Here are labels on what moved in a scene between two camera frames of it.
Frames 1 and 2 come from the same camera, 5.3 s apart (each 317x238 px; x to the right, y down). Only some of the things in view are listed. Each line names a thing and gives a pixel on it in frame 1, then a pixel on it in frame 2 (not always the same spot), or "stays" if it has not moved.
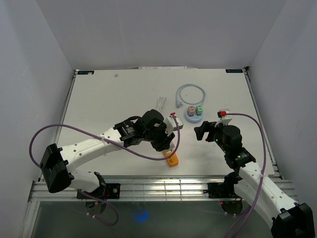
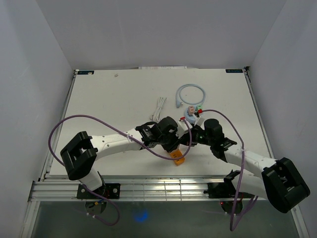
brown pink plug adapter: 191,110 stays
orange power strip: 173,160 -> 178,154
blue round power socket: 194,119 stays
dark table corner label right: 234,71 stays
